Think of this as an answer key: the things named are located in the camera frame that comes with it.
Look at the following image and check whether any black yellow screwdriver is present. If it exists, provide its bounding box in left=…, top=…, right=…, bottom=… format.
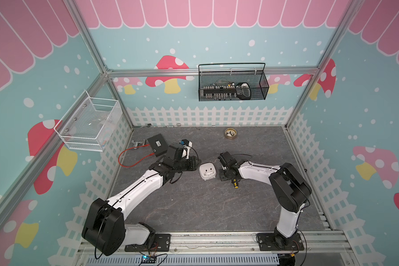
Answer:
left=232, top=178, right=238, bottom=188

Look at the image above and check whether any white square alarm clock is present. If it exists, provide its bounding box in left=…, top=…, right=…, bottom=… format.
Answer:
left=198, top=162, right=217, bottom=181

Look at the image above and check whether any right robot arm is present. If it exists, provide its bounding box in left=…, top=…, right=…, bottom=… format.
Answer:
left=218, top=152, right=312, bottom=242

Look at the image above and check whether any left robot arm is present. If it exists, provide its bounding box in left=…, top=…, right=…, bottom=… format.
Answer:
left=82, top=139, right=201, bottom=256

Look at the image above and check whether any black box device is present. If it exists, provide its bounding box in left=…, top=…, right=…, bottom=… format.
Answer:
left=147, top=134, right=168, bottom=157

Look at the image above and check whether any brown tape roll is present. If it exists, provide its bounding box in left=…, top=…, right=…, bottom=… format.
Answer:
left=224, top=128, right=238, bottom=140

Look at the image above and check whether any black socket bit set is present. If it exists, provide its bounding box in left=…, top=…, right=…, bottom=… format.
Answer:
left=199, top=85, right=243, bottom=101

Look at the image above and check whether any small green circuit board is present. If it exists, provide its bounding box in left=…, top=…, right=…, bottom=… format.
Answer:
left=140, top=255, right=157, bottom=265

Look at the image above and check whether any metal clamp bracket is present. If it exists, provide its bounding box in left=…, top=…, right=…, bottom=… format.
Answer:
left=131, top=139, right=147, bottom=149

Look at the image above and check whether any red cable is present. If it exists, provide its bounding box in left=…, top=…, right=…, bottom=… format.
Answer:
left=117, top=145, right=155, bottom=168

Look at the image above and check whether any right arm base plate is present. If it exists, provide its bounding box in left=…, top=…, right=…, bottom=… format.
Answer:
left=256, top=233, right=305, bottom=253

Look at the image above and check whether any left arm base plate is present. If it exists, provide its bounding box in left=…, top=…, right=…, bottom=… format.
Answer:
left=125, top=234, right=171, bottom=253

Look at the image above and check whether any black wire mesh basket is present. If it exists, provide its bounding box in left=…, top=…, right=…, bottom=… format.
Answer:
left=198, top=63, right=269, bottom=102

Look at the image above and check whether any white wire mesh basket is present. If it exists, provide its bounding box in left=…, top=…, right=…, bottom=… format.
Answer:
left=54, top=91, right=123, bottom=152

